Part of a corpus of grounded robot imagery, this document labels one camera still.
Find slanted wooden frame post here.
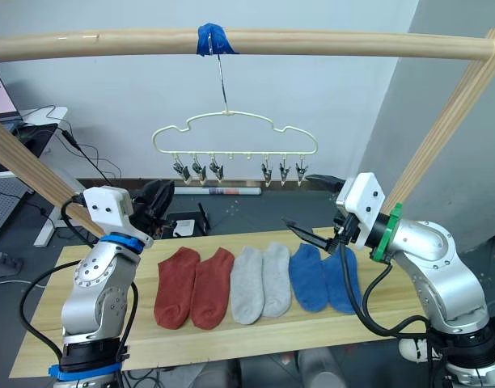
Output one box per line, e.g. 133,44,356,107
382,27,495,221
0,112,106,239

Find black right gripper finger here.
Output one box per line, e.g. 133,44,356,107
281,217,339,255
306,173,346,195

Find black floor cable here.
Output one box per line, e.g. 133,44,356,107
23,105,124,183

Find horizontal wooden rod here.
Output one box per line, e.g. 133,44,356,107
0,27,495,65

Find red ankle sock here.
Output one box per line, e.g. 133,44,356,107
189,247,235,331
154,246,198,330

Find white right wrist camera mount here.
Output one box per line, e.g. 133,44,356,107
336,172,388,248

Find grey power strip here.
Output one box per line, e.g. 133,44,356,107
0,251,24,280

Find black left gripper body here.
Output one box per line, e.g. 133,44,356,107
128,192,156,238

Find blue tape wrap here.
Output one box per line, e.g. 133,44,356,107
197,23,239,59

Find cream clip hanger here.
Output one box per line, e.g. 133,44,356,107
150,34,319,188

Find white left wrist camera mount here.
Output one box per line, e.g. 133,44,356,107
82,186,155,249

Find rolled paper tube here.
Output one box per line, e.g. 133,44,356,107
174,185,263,197

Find perforated metal board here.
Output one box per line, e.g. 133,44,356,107
0,176,31,244

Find metal hanger clip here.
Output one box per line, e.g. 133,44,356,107
294,155,310,186
172,154,192,183
190,154,209,185
260,155,273,186
208,154,226,183
278,155,291,186

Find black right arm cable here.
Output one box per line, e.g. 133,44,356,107
337,238,435,339

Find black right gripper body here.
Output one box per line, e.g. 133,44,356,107
332,213,362,248

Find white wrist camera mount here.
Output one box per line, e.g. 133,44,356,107
82,186,155,249
336,172,388,248

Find blue ankle sock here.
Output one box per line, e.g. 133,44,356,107
289,242,328,314
322,247,362,315

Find grey ankle sock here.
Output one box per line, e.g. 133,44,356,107
261,241,293,318
230,246,266,326

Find white shoe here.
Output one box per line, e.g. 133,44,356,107
398,336,443,364

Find small white box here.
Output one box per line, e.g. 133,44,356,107
174,219,197,238

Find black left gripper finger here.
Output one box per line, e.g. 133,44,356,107
145,179,176,221

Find white standing desk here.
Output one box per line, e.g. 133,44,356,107
0,105,87,248

